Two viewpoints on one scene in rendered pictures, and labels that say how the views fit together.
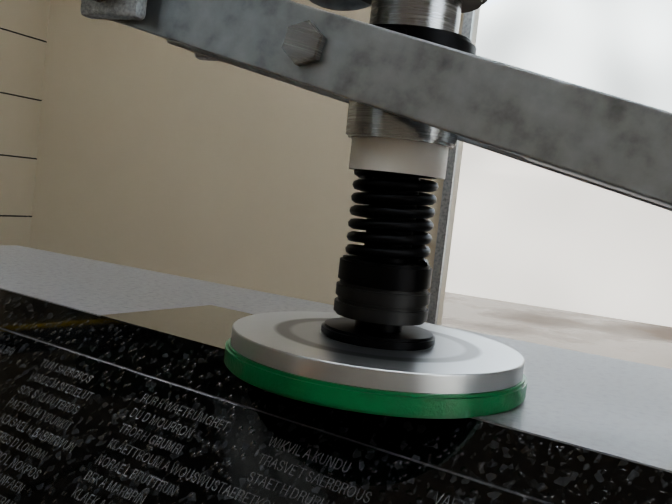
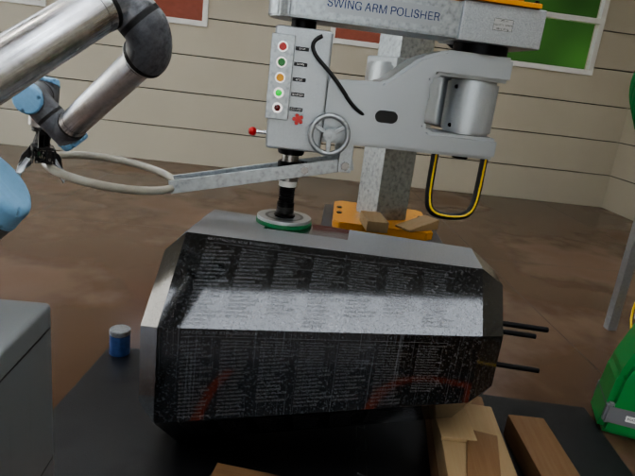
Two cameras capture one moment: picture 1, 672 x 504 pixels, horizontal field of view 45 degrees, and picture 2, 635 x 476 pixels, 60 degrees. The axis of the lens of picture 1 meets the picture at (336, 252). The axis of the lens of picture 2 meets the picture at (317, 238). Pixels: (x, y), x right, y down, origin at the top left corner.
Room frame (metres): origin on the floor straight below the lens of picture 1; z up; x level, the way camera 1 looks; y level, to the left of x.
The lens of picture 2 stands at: (2.53, -0.89, 1.44)
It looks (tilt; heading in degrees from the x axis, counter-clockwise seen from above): 16 degrees down; 152
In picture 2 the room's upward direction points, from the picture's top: 7 degrees clockwise
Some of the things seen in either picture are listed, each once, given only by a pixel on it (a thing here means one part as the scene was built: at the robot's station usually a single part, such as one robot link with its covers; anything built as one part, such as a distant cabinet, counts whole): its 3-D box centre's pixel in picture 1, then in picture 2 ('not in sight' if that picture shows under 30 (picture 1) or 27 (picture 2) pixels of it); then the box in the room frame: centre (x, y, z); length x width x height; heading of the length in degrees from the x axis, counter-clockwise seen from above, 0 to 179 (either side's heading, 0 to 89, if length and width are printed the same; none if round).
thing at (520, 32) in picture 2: not in sight; (402, 21); (0.71, 0.29, 1.66); 0.96 x 0.25 x 0.17; 69
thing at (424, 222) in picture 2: not in sight; (417, 223); (0.41, 0.75, 0.80); 0.20 x 0.10 x 0.05; 100
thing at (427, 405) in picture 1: (375, 351); (283, 217); (0.59, -0.04, 0.89); 0.22 x 0.22 x 0.04
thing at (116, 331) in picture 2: not in sight; (119, 340); (-0.06, -0.56, 0.08); 0.10 x 0.10 x 0.13
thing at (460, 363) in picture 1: (376, 346); (283, 217); (0.59, -0.04, 0.89); 0.21 x 0.21 x 0.01
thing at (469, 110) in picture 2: not in sight; (469, 107); (0.82, 0.58, 1.39); 0.19 x 0.19 x 0.20
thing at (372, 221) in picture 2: not in sight; (373, 221); (0.38, 0.52, 0.81); 0.20 x 0.10 x 0.05; 159
